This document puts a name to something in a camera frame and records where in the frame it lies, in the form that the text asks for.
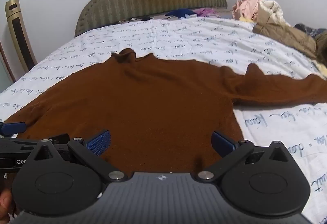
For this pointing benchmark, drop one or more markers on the cream jacket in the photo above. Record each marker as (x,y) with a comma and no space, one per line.
(272,12)

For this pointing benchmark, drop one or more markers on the brown knit sweater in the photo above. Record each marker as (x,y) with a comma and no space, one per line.
(153,99)

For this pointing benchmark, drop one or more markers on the pink cloth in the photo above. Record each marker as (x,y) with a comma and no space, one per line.
(246,7)

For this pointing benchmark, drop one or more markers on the person's left hand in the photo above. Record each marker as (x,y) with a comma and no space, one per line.
(5,202)

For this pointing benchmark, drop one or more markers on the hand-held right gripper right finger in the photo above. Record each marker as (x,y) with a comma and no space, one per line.
(222,144)

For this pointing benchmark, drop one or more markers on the white printed bed sheet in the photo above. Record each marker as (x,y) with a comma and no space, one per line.
(178,35)

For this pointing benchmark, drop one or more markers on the purple cloth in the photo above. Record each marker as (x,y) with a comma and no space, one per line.
(204,12)

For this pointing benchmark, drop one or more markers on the tan padded jacket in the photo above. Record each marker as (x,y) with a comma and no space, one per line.
(288,35)

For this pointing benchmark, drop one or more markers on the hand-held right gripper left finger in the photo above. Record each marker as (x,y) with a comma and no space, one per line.
(101,142)

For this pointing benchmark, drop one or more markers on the dark patterned cloth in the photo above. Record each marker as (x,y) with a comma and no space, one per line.
(309,29)

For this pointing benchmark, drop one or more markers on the blue cloth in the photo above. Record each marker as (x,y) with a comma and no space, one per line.
(180,13)

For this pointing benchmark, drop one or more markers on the gold tower air conditioner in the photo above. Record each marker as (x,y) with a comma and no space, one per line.
(20,35)

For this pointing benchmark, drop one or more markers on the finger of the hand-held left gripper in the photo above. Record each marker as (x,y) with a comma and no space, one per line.
(14,127)

